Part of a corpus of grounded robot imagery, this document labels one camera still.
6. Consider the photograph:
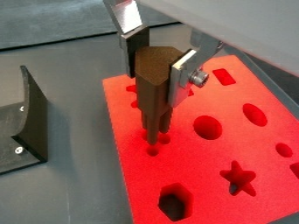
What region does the red shape sorter block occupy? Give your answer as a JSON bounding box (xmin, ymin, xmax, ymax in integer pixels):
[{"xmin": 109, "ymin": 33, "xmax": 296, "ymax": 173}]
[{"xmin": 103, "ymin": 55, "xmax": 299, "ymax": 224}]

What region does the black curved holder stand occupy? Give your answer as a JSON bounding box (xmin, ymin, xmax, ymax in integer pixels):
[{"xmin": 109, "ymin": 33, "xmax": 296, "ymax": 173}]
[{"xmin": 0, "ymin": 66, "xmax": 48, "ymax": 175}]

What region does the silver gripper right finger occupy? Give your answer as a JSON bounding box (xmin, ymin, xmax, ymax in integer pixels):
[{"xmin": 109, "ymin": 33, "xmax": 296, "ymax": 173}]
[{"xmin": 168, "ymin": 30, "xmax": 223, "ymax": 108}]

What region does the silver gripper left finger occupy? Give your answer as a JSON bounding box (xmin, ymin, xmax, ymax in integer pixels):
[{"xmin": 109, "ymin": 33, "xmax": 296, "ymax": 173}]
[{"xmin": 103, "ymin": 0, "xmax": 149, "ymax": 78}]

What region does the dark three prong peg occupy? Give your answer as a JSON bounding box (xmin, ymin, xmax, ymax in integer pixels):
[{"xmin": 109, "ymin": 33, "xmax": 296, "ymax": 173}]
[{"xmin": 135, "ymin": 46, "xmax": 183, "ymax": 145}]

